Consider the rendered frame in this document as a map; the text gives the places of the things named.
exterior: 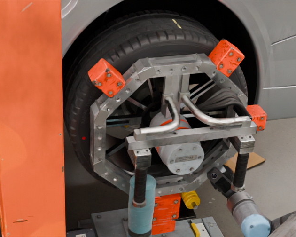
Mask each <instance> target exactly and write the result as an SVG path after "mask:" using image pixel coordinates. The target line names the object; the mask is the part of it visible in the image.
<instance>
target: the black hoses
mask: <svg viewBox="0 0 296 237"><path fill-rule="evenodd" d="M230 105H234V106H233V110H234V111H235V112H236V114H237V115H238V116H248V117H249V118H250V119H251V121H252V118H253V117H252V116H251V115H250V114H249V113H248V111H247V109H246V108H245V107H244V105H243V103H242V102H241V100H240V99H239V97H238V96H237V95H236V94H235V93H234V91H232V90H231V89H228V88H223V89H221V90H219V91H217V92H215V93H214V94H213V95H212V96H211V97H210V98H208V99H207V100H206V101H205V102H204V103H202V104H196V106H197V107H198V109H199V110H201V111H202V112H203V113H204V114H206V115H207V116H209V112H208V111H213V110H218V109H222V108H225V107H228V106H230Z"/></svg>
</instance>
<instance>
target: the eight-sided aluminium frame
mask: <svg viewBox="0 0 296 237"><path fill-rule="evenodd" d="M216 67H217V66H216V65H215V64H214V62H213V61H212V60H211V59H210V58H209V57H208V56H207V55H206V54H204V53H202V54H198V53H196V54H191V55H176V56H165V57H154V58H148V57H147V58H143V59H139V60H138V61H137V62H136V63H133V64H132V66H131V67H130V68H129V69H128V70H127V71H126V72H125V73H124V74H123V75H122V77H123V79H124V80H125V82H126V85H125V86H124V87H123V88H122V89H121V90H120V91H119V92H118V93H117V94H116V95H114V96H113V97H112V98H109V97H108V96H107V95H106V94H104V93H103V94H102V95H101V96H100V97H99V98H98V99H97V100H95V102H94V103H93V104H92V105H91V106H90V154H89V155H90V162H91V165H92V168H93V171H94V172H96V173H97V174H98V175H99V176H102V177H103V178H104V179H106V180H107V181H109V182H110V183H112V184H114V185H115V186H117V187H118V188H120V189H121V190H122V191H124V192H125V193H127V194H128V195H129V191H130V179H131V176H129V175H128V174H126V173H125V172H124V171H122V170H121V169H119V168H118V167H116V166H115V165H114V164H112V163H111V162H109V161H108V160H107V159H105V150H106V118H107V117H108V116H109V115H110V114H111V113H112V112H114V111H115V110H116V109H117V108H118V107H119V106H120V105H121V104H122V103H123V102H124V101H125V100H126V99H127V98H128V97H129V96H130V95H131V94H132V93H133V92H135V91H136V90H137V89H138V88H139V87H140V86H141V85H142V84H143V83H144V82H145V81H146V80H147V79H149V78H155V77H165V76H166V75H173V76H175V75H182V74H185V73H189V74H194V73H204V72H205V73H206V74H207V75H208V76H209V77H210V78H211V79H212V80H213V81H214V82H215V83H216V84H217V85H218V86H219V87H220V88H221V89H223V88H228V89H231V90H232V91H234V93H235V94H236V95H237V96H238V97H239V99H240V100H241V102H242V103H243V105H244V107H245V108H246V107H247V106H248V105H247V101H248V98H247V97H246V95H245V94H244V93H243V92H242V91H241V90H240V88H239V87H238V86H237V85H236V84H234V83H233V82H232V81H231V80H230V79H229V78H228V77H227V76H225V75H224V74H223V73H221V72H220V71H218V70H217V69H216ZM233 106H234V105H230V106H228V110H227V116H226V118H231V117H238V115H237V114H236V112H235V111H234V110H233ZM236 153H237V150H236V149H235V148H234V146H233V145H232V144H231V142H230V141H229V139H228V137H227V138H223V140H222V141H221V142H220V143H219V144H218V145H216V146H215V147H214V148H213V149H212V150H211V151H210V152H209V153H207V154H206V155H205V156H204V159H203V161H202V163H201V165H200V166H199V167H198V168H197V169H196V170H194V171H193V172H191V173H189V174H185V175H170V176H164V177H157V178H155V180H156V187H155V197H158V196H164V195H170V194H177V193H182V192H186V193H188V192H190V191H194V190H195V189H196V188H198V187H200V185H201V184H202V183H203V182H204V181H205V180H207V179H208V178H207V173H208V172H209V171H210V170H211V169H212V168H213V167H216V168H217V169H219V168H220V167H221V166H222V165H223V164H224V163H225V162H227V161H228V160H229V159H230V158H231V157H234V155H235V154H236Z"/></svg>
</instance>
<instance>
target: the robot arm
mask: <svg viewBox="0 0 296 237"><path fill-rule="evenodd" d="M232 175H233V172H232V170H231V169H230V168H229V167H228V166H226V165H222V166H221V167H220V168H219V169H217V168H216V167H213V168H212V169H211V170H210V171H209V172H208V173H207V178H208V179H209V180H210V182H211V184H212V186H213V187H214V189H218V191H219V192H221V194H222V195H224V196H225V197H226V198H227V204H226V205H227V208H228V210H229V211H230V213H231V215H232V216H233V217H234V219H235V221H236V222H237V224H238V225H239V227H240V229H241V231H242V233H243V235H244V236H245V237H296V211H294V212H291V213H289V214H286V215H284V216H282V217H280V218H277V219H275V220H273V221H271V220H270V219H268V218H267V217H266V216H265V215H264V214H262V212H261V211H260V210H259V208H258V207H257V205H256V204H255V202H254V201H253V200H252V198H253V197H252V196H250V195H249V194H248V193H247V192H244V191H242V192H235V191H233V190H232V189H231V183H232V182H233V180H234V176H232Z"/></svg>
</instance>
